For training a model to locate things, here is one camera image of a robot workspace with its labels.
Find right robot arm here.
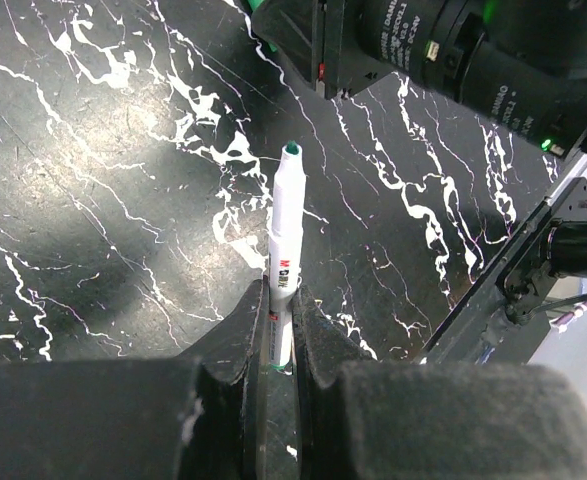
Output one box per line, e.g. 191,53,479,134
251,0,587,159

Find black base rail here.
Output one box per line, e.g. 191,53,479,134
412,177,587,365

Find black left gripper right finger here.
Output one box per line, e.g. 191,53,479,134
292,288,587,479

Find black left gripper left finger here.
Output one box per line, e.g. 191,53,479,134
0,279,269,479

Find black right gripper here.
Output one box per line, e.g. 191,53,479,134
251,0,453,100

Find white pen green end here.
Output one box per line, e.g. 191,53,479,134
268,141,306,369

